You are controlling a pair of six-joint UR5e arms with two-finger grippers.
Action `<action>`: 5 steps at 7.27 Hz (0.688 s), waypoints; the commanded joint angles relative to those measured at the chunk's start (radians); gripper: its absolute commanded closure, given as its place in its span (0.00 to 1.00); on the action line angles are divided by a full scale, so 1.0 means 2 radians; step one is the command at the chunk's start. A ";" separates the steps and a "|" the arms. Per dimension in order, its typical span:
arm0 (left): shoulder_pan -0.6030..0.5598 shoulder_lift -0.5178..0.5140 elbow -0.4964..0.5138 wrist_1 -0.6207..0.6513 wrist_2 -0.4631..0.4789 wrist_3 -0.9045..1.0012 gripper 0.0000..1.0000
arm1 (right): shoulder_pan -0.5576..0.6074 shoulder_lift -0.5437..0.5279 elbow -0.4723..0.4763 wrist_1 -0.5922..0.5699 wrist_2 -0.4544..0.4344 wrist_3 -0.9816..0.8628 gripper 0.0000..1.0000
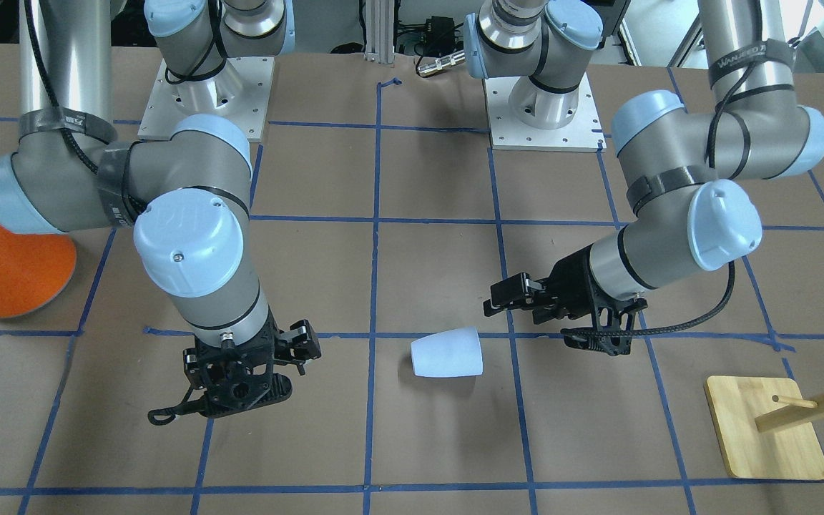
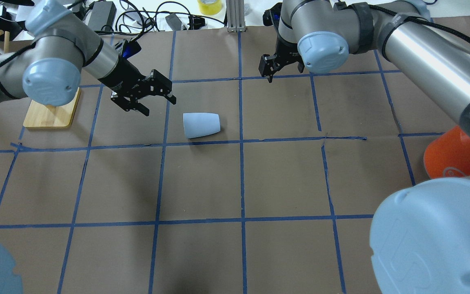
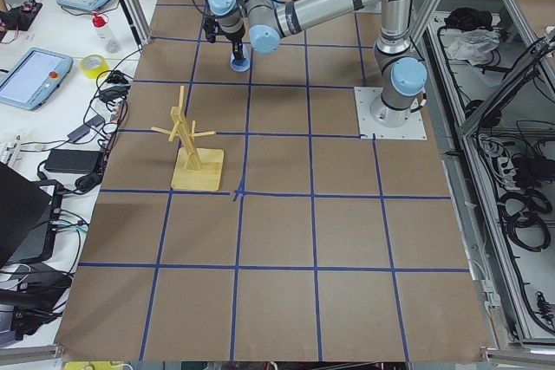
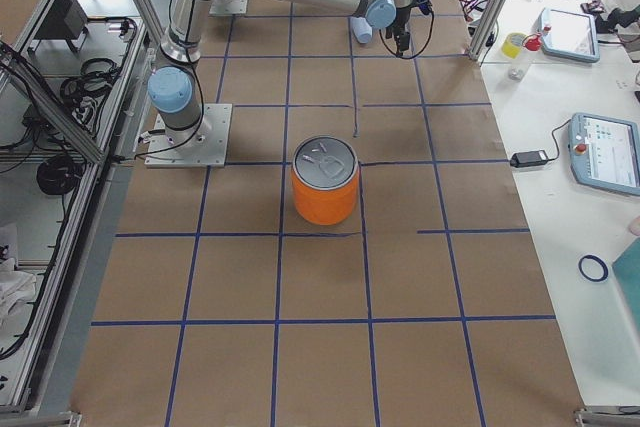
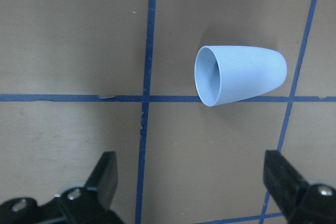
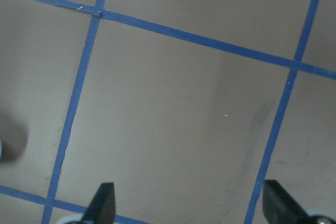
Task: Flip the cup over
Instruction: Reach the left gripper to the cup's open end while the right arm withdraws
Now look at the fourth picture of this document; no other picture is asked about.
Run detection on teal board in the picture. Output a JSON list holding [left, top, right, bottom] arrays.
[[613, 238, 640, 324]]

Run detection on light blue plastic cup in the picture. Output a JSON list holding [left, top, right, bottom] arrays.
[[349, 17, 373, 45]]

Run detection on blue tape ring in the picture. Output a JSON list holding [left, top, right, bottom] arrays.
[[578, 254, 610, 283]]

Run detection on blue teach pendant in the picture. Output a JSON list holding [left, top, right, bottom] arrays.
[[568, 113, 639, 196], [538, 8, 600, 63]]

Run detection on aluminium frame post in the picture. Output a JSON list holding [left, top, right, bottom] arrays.
[[467, 0, 532, 61]]

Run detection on coiled black cables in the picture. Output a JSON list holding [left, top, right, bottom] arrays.
[[58, 57, 119, 123]]

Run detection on black power adapter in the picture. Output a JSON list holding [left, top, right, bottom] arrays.
[[509, 150, 550, 168]]

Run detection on small clear bottle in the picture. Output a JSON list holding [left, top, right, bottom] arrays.
[[507, 55, 530, 81]]

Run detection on yellow tape roll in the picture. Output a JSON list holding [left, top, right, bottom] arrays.
[[501, 32, 527, 59]]

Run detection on near blue teach pendant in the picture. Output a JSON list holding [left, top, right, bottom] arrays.
[[568, 113, 639, 196]]

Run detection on grey robot mounting plate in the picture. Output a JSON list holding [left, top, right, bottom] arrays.
[[144, 103, 232, 168]]

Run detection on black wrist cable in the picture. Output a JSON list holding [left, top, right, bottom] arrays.
[[378, 0, 436, 60]]

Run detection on orange can with silver lid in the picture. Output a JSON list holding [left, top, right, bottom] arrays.
[[291, 136, 359, 226]]

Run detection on red emergency stop knob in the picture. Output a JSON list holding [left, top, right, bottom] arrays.
[[522, 33, 542, 52]]

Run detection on far blue teach pendant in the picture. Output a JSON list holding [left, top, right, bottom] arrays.
[[538, 8, 600, 63]]

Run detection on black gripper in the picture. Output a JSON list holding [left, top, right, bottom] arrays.
[[392, 23, 411, 52]]

